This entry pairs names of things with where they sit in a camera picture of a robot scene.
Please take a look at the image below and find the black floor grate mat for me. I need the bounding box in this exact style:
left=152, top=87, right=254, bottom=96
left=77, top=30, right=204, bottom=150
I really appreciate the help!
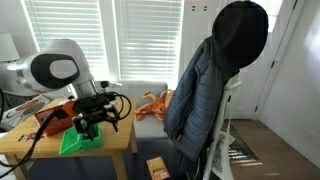
left=221, top=120, right=258, bottom=161

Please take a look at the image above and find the white front door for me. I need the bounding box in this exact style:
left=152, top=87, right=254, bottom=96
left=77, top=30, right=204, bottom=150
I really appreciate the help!
left=228, top=0, right=305, bottom=119

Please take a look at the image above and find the left window blind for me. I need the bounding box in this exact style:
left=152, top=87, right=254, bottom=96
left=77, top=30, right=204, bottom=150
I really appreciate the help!
left=23, top=0, right=109, bottom=80

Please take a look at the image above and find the white paper bag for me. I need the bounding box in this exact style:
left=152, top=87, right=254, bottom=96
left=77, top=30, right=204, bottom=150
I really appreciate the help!
left=212, top=131, right=234, bottom=180

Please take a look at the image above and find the white table lamp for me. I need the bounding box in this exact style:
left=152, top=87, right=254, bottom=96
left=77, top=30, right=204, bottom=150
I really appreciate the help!
left=0, top=33, right=20, bottom=62

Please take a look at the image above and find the black hooded garment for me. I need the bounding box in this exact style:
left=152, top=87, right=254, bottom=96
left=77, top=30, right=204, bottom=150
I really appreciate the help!
left=212, top=1, right=269, bottom=76

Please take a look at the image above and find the orange octopus plush toy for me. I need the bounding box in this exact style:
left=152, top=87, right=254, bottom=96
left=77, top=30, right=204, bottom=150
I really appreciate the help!
left=134, top=89, right=173, bottom=121

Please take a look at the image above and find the blue puffer jacket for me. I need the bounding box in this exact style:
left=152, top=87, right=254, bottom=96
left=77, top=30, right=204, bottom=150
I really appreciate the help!
left=164, top=37, right=235, bottom=161

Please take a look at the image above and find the red woven basket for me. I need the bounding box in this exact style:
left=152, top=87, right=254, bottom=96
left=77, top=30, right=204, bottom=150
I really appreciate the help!
left=34, top=105, right=73, bottom=136

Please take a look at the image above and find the window blind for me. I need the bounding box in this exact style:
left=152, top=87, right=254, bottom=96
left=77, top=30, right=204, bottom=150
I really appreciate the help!
left=23, top=0, right=109, bottom=80
left=114, top=0, right=184, bottom=83

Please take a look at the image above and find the green plastic bin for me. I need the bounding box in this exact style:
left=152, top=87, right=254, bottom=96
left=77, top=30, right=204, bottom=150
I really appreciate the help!
left=59, top=124, right=102, bottom=155

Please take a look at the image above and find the printed card on table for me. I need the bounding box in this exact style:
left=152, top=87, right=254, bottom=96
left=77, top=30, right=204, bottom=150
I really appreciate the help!
left=18, top=132, right=36, bottom=142

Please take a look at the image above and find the orange box on floor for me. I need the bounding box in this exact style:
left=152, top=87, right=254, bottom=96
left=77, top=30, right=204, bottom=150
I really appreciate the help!
left=147, top=156, right=170, bottom=180

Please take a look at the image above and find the wooden table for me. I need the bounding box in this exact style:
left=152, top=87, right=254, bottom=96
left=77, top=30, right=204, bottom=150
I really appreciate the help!
left=0, top=98, right=137, bottom=180

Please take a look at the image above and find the right window blind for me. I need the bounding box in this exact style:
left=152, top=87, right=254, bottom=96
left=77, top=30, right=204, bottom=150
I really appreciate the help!
left=114, top=0, right=184, bottom=83

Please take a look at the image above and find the patterned sofa cushion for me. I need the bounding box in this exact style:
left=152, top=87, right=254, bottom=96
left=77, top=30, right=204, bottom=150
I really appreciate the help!
left=0, top=95, right=51, bottom=131

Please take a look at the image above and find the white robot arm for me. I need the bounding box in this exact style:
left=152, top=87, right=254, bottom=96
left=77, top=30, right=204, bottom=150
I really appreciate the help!
left=0, top=39, right=119, bottom=140

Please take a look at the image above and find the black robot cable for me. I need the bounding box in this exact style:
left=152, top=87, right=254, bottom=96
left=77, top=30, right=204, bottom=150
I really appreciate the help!
left=0, top=88, right=133, bottom=179

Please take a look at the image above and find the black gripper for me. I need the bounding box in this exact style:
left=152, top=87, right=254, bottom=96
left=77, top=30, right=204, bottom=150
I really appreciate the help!
left=71, top=92, right=119, bottom=141

